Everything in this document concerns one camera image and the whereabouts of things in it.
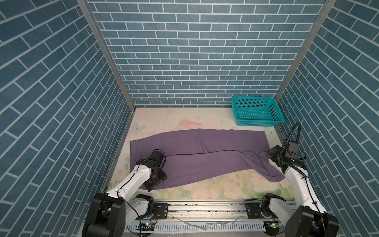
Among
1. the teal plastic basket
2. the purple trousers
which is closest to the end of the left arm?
the purple trousers

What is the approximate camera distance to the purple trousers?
34.2 inches

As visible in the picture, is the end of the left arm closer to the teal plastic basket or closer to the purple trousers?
the purple trousers
